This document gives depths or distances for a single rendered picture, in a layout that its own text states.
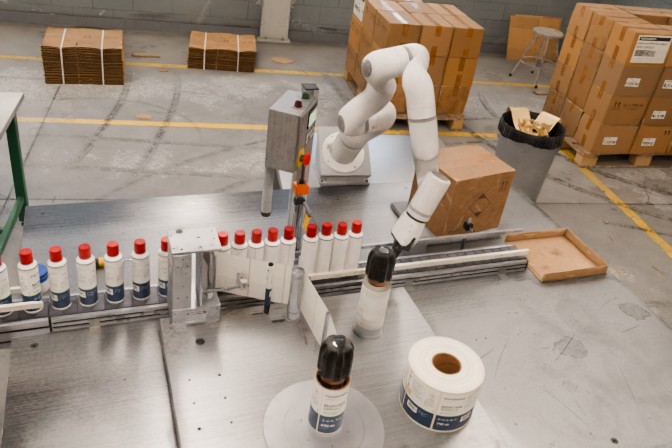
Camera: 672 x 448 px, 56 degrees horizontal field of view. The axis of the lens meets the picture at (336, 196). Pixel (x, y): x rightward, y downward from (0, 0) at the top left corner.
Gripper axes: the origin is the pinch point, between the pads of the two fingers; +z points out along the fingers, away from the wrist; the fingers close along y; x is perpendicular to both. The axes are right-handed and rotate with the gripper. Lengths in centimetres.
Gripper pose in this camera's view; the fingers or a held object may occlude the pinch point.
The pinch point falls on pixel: (395, 252)
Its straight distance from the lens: 222.8
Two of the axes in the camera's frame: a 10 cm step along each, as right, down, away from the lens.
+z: -4.4, 8.3, 3.6
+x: 8.4, 2.3, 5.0
